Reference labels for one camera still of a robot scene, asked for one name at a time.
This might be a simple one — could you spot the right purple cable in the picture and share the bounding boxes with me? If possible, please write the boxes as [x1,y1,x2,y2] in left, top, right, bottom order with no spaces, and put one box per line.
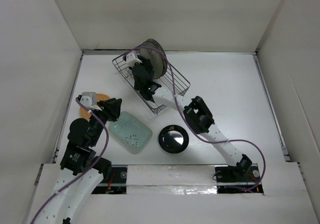
[124,46,266,193]

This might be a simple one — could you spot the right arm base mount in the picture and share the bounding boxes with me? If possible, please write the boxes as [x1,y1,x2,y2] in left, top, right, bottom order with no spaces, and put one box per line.
[212,164,264,194]

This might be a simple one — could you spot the dark blue leaf-shaped dish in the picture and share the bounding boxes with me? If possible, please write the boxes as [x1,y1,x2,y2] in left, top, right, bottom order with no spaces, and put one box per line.
[138,55,155,78]

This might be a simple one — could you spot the grey wire dish rack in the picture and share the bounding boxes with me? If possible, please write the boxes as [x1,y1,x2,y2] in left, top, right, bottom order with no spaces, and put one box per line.
[112,53,191,115]

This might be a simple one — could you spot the purple cable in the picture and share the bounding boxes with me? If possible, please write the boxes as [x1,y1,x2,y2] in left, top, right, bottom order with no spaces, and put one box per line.
[31,97,110,224]
[124,46,266,193]

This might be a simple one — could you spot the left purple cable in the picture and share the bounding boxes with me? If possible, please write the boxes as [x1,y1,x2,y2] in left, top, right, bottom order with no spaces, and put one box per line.
[31,97,110,224]

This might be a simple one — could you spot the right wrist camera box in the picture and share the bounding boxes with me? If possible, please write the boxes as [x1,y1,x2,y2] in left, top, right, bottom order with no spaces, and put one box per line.
[123,51,142,67]

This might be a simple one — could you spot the cream plate with tree pattern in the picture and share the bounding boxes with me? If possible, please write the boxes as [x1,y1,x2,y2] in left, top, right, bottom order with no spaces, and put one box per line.
[139,38,168,79]

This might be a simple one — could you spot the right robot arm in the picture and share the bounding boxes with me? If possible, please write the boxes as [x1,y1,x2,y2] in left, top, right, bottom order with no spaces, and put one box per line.
[128,58,252,182]

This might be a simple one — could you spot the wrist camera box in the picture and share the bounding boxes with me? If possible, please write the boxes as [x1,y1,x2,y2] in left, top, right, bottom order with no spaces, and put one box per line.
[76,92,99,110]
[123,51,142,67]

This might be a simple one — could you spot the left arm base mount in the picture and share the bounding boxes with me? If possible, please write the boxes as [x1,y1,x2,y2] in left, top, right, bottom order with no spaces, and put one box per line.
[92,165,128,195]

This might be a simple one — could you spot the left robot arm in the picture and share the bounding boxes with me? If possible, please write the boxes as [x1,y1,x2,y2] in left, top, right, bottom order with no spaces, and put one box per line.
[31,92,122,224]

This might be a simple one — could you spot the light green rectangular tray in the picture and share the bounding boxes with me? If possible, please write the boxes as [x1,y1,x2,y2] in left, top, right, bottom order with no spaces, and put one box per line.
[108,111,153,154]

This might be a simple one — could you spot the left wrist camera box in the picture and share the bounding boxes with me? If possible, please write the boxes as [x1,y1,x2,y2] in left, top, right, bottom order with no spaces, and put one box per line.
[76,92,99,110]

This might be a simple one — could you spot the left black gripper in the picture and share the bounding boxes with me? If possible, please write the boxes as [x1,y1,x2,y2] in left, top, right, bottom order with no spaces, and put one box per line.
[89,97,122,146]

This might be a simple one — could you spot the metal front rail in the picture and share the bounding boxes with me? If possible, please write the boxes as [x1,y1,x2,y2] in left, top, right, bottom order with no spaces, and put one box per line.
[98,176,256,187]

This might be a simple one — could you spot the black round glossy plate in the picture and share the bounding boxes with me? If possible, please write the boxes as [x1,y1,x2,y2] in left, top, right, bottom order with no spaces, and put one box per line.
[158,125,189,154]

